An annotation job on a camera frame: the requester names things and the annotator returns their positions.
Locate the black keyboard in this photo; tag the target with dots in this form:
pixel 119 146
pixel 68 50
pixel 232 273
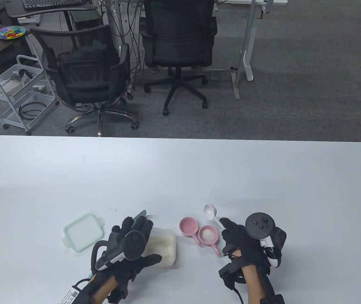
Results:
pixel 50 3

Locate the person's right hand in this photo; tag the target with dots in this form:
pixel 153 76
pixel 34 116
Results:
pixel 243 243

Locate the mint green container lid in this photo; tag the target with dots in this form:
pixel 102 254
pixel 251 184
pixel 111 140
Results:
pixel 80 232

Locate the mint green dessert spatula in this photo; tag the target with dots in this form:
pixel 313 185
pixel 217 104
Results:
pixel 140 214

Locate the black padded office chair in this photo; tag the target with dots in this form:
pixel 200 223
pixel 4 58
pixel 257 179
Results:
pixel 177 38

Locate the grey floor socket box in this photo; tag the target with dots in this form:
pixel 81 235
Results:
pixel 220 75

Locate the pile of colourful blocks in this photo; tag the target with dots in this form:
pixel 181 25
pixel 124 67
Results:
pixel 9 33

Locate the white sugar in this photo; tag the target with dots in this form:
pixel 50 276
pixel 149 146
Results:
pixel 208 234
pixel 163 247

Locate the clear plastic sugar container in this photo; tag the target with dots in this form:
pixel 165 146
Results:
pixel 167 263

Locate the green plate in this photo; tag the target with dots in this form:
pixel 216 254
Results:
pixel 22 31

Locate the white desk frame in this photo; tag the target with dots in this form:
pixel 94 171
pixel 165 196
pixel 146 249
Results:
pixel 246 41

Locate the black computer tower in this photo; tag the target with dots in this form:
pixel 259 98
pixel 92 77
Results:
pixel 85 20

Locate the person's left forearm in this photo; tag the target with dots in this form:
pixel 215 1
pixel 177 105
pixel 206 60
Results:
pixel 104 286

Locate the black desk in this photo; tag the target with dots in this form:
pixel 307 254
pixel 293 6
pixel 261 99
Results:
pixel 19 11

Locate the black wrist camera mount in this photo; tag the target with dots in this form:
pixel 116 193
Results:
pixel 118 291
pixel 227 272

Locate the person's right forearm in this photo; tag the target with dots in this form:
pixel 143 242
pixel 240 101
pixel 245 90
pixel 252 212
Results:
pixel 256 285

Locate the black mesh office chair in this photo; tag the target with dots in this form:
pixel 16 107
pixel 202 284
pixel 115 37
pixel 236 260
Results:
pixel 85 72

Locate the white plastic coffee spoon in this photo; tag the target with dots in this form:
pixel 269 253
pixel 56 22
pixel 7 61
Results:
pixel 209 210

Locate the white rolling cart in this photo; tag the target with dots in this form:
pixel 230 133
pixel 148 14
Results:
pixel 9 114

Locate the black box with white label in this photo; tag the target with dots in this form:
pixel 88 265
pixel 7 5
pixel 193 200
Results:
pixel 72 294

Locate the person's left hand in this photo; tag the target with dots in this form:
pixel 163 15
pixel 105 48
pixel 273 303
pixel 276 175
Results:
pixel 145 262

